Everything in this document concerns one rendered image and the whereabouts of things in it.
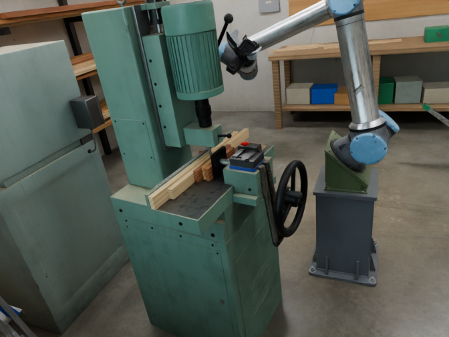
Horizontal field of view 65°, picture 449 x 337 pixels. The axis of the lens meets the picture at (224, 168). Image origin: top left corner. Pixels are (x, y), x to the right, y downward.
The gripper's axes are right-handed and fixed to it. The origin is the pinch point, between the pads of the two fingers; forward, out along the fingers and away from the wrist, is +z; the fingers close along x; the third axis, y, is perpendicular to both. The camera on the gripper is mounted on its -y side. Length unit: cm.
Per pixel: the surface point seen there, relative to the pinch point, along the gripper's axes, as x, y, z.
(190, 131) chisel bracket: 6.1, -38.9, 0.1
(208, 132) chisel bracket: 13.0, -34.8, 3.7
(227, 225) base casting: 40, -57, 5
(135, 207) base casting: 5, -78, -8
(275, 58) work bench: -41, 81, -237
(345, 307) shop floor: 111, -60, -61
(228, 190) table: 33, -47, 9
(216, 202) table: 33, -52, 15
